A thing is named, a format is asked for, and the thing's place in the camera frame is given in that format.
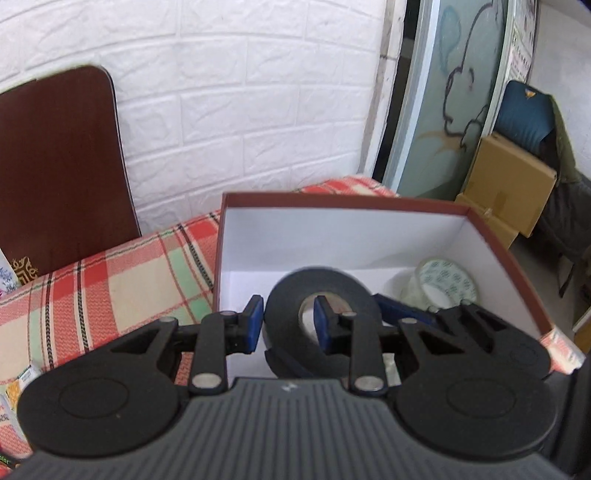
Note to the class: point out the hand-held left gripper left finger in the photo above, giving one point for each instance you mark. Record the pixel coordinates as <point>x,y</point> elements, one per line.
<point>253,323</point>

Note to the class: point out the red plaid cloth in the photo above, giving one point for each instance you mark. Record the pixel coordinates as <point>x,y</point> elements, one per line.
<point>129,281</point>

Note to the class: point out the green orange printed packet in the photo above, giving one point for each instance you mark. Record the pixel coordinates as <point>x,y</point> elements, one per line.
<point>23,381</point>

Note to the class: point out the blue chair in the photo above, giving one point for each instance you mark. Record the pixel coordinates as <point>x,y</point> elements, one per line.
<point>524,115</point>

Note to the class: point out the frosted glass door with drawing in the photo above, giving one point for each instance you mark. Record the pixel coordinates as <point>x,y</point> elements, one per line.
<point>443,92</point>

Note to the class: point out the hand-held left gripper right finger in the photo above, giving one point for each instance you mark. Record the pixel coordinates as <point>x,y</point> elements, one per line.
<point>322,325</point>

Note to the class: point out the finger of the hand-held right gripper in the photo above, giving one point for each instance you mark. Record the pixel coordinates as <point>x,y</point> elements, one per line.
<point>401,310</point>

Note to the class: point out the white printed packet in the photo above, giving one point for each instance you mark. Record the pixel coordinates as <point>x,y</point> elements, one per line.
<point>8,417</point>

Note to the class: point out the clear tape roll green print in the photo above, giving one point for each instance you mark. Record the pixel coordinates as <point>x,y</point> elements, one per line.
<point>443,279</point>

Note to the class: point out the black tape roll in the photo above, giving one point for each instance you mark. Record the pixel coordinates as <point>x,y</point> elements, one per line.
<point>286,295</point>

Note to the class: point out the brown wooden board gold ornament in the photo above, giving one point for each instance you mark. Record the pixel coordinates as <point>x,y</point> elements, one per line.
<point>60,175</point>

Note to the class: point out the white wall poster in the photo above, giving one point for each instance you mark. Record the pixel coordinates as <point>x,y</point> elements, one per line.
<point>521,41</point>

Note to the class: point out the brown cardboard box white inside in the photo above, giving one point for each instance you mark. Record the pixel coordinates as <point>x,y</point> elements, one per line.
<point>332,230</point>

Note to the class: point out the large tan cardboard box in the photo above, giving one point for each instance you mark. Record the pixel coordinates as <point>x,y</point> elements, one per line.
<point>512,184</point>

